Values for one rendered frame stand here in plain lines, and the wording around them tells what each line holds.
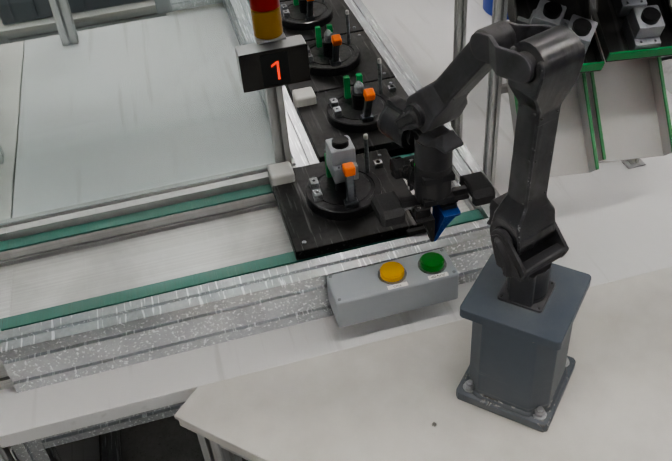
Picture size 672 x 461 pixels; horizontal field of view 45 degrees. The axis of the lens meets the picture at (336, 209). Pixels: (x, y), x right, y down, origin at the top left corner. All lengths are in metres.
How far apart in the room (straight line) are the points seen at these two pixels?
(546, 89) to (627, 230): 0.71
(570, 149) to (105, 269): 0.87
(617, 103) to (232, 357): 0.84
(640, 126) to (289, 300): 0.72
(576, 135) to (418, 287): 0.43
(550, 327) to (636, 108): 0.59
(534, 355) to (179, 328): 0.57
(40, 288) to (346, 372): 0.57
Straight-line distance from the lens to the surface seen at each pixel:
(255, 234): 1.50
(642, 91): 1.61
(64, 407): 1.39
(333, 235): 1.40
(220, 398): 1.33
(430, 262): 1.34
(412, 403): 1.29
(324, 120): 1.69
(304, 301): 1.37
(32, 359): 1.39
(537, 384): 1.22
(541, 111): 0.97
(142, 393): 1.37
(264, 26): 1.38
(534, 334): 1.12
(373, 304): 1.32
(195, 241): 1.52
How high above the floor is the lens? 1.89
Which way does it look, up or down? 39 degrees down
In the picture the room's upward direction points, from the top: 5 degrees counter-clockwise
